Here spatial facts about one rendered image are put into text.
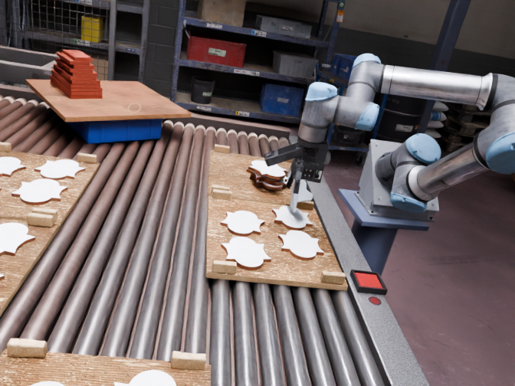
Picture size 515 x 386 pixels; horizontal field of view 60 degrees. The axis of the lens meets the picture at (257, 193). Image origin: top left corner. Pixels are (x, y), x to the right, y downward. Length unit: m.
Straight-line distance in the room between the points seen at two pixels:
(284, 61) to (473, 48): 2.94
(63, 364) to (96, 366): 0.05
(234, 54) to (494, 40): 3.84
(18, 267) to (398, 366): 0.82
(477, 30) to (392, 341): 6.50
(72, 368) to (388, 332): 0.65
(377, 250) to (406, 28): 5.23
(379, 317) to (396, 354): 0.11
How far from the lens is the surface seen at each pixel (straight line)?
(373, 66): 1.30
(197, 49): 5.46
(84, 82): 1.91
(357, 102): 1.23
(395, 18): 6.71
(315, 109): 1.21
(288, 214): 1.38
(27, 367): 0.87
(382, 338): 1.07
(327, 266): 1.20
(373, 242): 1.79
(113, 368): 0.85
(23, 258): 1.11
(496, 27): 7.49
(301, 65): 5.70
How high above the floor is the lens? 1.56
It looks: 24 degrees down
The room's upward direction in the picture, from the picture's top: 11 degrees clockwise
